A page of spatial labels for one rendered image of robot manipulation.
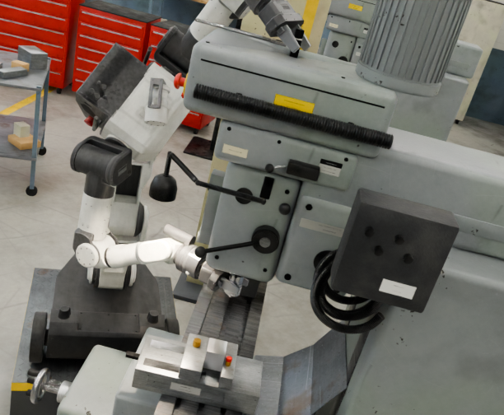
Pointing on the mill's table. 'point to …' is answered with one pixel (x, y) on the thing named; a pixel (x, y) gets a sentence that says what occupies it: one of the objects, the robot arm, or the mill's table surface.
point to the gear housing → (330, 170)
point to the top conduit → (293, 116)
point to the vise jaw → (193, 359)
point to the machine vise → (175, 387)
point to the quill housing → (250, 221)
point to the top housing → (287, 88)
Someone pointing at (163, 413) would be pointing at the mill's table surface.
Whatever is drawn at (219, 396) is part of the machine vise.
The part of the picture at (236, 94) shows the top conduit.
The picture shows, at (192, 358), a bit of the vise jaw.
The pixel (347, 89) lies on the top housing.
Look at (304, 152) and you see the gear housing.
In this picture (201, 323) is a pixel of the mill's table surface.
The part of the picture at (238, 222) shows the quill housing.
